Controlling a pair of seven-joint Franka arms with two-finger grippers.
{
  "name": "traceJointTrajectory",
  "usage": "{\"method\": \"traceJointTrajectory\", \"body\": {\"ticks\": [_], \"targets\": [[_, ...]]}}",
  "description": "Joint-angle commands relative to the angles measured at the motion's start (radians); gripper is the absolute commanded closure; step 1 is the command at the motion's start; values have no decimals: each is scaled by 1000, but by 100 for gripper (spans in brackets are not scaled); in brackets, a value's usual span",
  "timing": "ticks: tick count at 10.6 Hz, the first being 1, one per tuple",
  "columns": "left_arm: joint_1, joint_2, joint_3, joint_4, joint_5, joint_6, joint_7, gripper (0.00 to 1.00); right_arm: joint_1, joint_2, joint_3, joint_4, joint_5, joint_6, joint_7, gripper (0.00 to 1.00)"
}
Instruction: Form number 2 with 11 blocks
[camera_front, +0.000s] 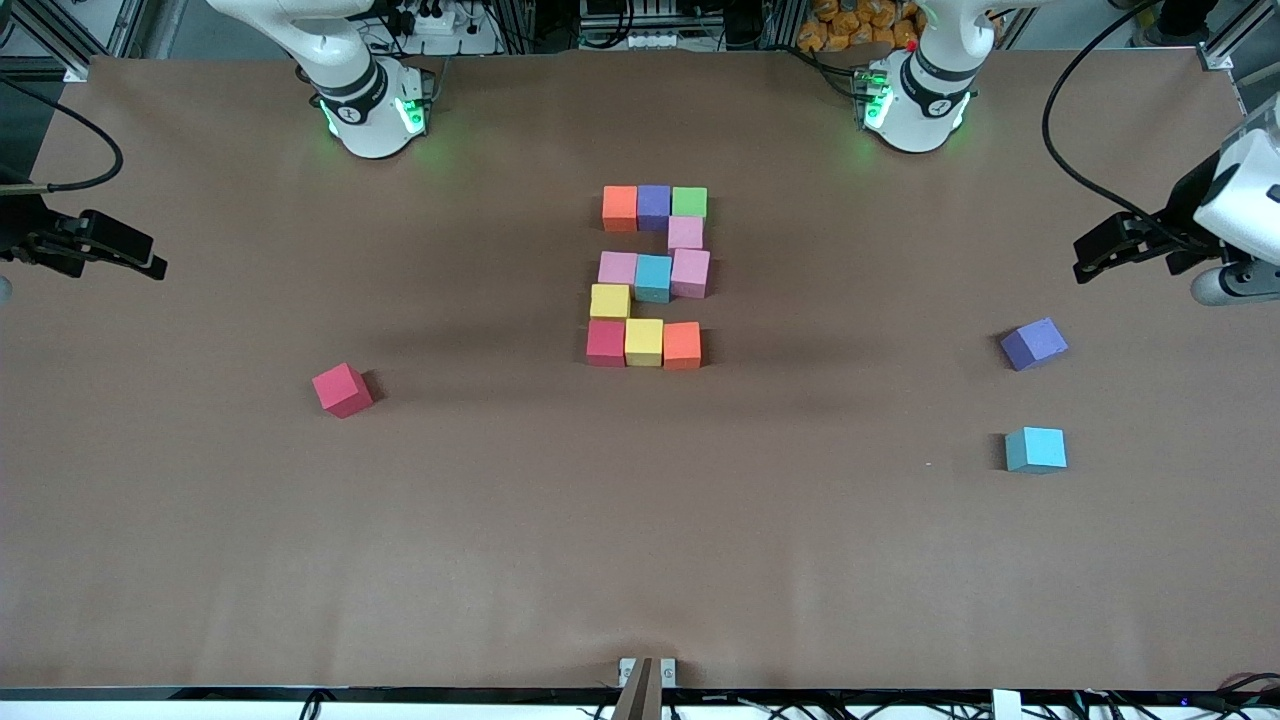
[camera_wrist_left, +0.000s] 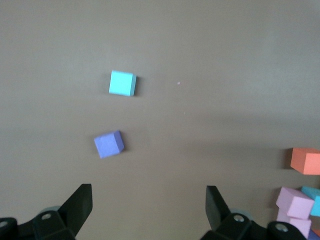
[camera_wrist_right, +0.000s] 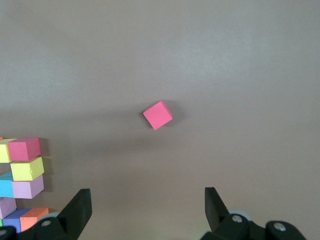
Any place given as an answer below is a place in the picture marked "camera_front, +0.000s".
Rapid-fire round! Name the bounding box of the red foam block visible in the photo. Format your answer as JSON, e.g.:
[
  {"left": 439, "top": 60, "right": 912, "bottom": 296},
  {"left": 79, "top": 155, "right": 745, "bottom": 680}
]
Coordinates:
[
  {"left": 312, "top": 363, "right": 374, "bottom": 419},
  {"left": 586, "top": 320, "right": 628, "bottom": 368}
]

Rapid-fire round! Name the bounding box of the bag of orange items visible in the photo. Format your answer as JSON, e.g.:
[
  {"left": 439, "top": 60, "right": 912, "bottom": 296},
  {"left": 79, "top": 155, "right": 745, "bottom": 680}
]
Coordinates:
[{"left": 797, "top": 0, "right": 926, "bottom": 53}]

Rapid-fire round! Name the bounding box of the white power strip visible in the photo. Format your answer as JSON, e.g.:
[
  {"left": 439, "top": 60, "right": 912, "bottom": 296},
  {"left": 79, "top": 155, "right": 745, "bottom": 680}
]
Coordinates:
[
  {"left": 590, "top": 28, "right": 721, "bottom": 50},
  {"left": 395, "top": 0, "right": 471, "bottom": 37}
]

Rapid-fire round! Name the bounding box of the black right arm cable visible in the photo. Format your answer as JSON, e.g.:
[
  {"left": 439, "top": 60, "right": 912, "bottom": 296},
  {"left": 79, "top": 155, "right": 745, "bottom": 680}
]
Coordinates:
[{"left": 0, "top": 75, "right": 125, "bottom": 194}]

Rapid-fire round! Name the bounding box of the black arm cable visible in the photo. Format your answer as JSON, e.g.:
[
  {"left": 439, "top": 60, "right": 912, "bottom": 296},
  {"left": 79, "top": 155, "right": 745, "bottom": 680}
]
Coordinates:
[
  {"left": 0, "top": 75, "right": 125, "bottom": 194},
  {"left": 1041, "top": 0, "right": 1191, "bottom": 246}
]

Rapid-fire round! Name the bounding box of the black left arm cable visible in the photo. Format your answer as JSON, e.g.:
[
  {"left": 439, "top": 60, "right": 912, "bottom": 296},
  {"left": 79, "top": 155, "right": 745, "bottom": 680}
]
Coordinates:
[{"left": 1041, "top": 0, "right": 1191, "bottom": 246}]

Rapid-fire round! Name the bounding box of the aluminium frame post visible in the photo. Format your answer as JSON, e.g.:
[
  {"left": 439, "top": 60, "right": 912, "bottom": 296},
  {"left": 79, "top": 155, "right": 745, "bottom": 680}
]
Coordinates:
[{"left": 1195, "top": 0, "right": 1280, "bottom": 73}]

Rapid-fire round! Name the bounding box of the small metal bracket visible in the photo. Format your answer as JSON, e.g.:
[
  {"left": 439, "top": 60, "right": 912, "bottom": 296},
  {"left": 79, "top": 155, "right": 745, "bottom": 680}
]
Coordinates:
[{"left": 618, "top": 657, "right": 678, "bottom": 689}]

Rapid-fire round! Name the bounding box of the brown post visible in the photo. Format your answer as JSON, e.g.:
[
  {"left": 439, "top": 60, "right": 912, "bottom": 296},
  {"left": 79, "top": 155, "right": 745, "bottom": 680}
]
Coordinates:
[{"left": 612, "top": 657, "right": 663, "bottom": 720}]

